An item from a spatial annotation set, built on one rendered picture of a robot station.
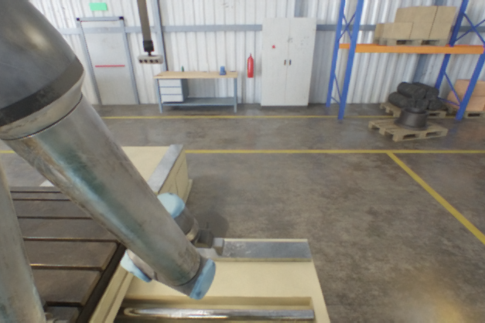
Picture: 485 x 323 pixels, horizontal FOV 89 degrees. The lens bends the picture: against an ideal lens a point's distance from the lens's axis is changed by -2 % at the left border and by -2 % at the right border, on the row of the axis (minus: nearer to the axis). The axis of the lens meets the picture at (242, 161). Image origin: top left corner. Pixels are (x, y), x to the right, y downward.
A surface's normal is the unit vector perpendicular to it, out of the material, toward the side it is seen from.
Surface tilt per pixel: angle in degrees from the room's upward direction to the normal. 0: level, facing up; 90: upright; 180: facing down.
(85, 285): 0
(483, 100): 90
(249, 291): 0
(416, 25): 90
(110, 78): 90
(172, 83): 90
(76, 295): 0
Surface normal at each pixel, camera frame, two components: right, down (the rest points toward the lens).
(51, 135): 0.61, 0.51
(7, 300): 0.95, 0.16
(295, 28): -0.01, 0.47
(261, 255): 0.00, -0.88
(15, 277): 1.00, 0.07
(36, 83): 0.86, 0.24
